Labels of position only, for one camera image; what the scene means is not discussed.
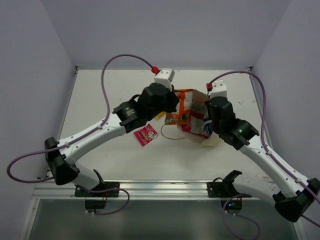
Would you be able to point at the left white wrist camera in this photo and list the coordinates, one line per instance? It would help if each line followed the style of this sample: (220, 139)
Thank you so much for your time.
(165, 77)

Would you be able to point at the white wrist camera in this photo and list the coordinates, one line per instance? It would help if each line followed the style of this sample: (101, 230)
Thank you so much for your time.
(165, 77)
(219, 89)

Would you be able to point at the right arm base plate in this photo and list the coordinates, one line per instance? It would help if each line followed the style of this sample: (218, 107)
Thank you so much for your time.
(223, 188)

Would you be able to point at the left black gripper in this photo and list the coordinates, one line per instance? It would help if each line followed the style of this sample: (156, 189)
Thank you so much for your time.
(172, 100)

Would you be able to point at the pink white snack bag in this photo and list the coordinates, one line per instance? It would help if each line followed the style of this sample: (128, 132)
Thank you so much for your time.
(195, 124)

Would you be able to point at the yellow snack bar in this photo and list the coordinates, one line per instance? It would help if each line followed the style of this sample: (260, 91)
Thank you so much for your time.
(160, 115)

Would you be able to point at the aluminium mounting rail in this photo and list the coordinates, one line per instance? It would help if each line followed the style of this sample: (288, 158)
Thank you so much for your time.
(164, 190)

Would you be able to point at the beige paper bag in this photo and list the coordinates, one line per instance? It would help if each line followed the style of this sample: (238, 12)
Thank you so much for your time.
(211, 141)

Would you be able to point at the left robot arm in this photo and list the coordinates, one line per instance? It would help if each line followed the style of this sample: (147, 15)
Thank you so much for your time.
(62, 155)

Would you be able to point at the orange snack packet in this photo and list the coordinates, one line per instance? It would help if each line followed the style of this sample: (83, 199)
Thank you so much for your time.
(181, 115)

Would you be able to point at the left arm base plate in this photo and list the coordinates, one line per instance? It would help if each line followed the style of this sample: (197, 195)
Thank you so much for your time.
(103, 191)

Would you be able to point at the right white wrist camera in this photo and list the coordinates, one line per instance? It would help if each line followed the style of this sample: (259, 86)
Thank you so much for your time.
(219, 89)

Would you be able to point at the blue Doritos bag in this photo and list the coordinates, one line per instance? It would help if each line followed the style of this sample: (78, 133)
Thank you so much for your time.
(208, 125)

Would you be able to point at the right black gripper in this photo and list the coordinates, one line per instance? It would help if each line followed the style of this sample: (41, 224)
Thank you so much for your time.
(207, 102)

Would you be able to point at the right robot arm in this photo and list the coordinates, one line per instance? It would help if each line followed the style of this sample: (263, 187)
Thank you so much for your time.
(295, 192)

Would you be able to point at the red candy packet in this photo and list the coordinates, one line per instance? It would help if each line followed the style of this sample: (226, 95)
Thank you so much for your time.
(145, 135)

